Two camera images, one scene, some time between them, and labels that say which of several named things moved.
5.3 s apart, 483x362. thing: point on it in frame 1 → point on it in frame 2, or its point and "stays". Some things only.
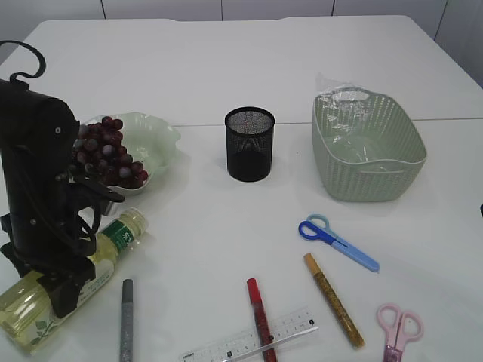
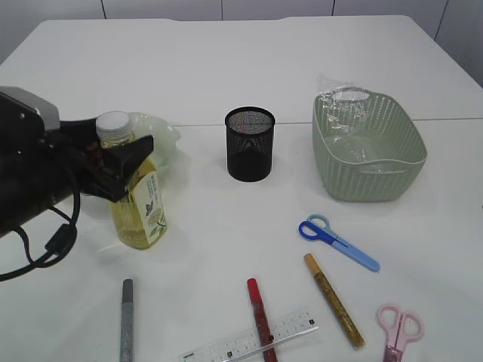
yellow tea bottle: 27,314 → 141,216
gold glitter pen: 333,299 stays
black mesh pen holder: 249,132 stays
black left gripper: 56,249 → 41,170
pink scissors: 400,328 stays
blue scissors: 316,227 stays
